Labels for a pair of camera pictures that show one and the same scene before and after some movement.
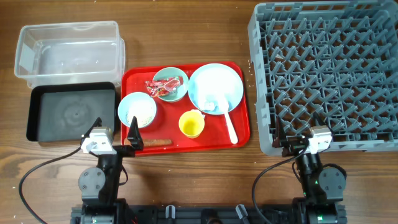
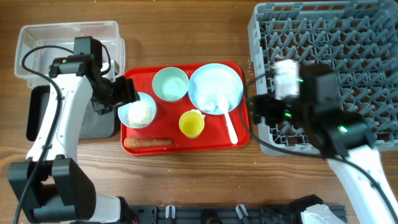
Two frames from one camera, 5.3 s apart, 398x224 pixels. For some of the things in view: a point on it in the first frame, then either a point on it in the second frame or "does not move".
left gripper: [128, 151] to [127, 93]
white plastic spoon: [223, 103] does not move
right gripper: [292, 145] to [268, 101]
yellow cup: [191, 123] does not move
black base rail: [203, 214] does not move
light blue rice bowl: [139, 104] does not move
